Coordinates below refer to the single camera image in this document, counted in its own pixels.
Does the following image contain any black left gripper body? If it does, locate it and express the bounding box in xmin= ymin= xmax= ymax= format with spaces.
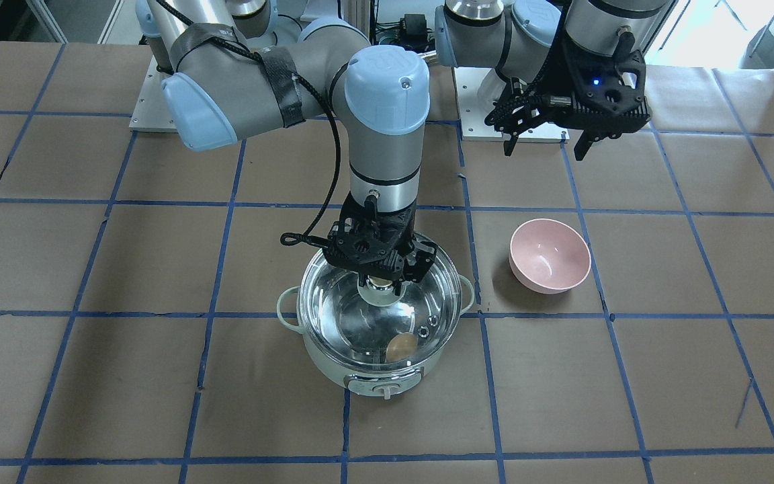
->
xmin=485 ymin=34 xmax=651 ymax=135

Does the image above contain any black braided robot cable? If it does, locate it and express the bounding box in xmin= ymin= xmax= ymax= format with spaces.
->
xmin=155 ymin=0 xmax=378 ymax=247

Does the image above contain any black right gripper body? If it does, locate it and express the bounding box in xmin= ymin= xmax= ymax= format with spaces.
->
xmin=323 ymin=202 xmax=438 ymax=282

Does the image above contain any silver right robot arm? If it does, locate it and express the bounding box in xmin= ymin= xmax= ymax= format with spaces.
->
xmin=137 ymin=1 xmax=438 ymax=284

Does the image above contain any beige egg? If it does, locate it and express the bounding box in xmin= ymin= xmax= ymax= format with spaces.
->
xmin=385 ymin=333 xmax=418 ymax=362

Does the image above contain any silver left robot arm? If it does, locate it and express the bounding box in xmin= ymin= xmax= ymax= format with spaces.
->
xmin=434 ymin=1 xmax=674 ymax=160

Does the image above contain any pink plastic bowl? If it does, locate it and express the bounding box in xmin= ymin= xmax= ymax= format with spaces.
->
xmin=508 ymin=218 xmax=592 ymax=294

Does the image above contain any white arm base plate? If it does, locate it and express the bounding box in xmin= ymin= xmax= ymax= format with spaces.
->
xmin=451 ymin=66 xmax=570 ymax=143
xmin=129 ymin=58 xmax=177 ymax=134

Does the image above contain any pale green cooking pot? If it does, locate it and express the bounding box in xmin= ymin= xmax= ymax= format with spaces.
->
xmin=276 ymin=252 xmax=475 ymax=399

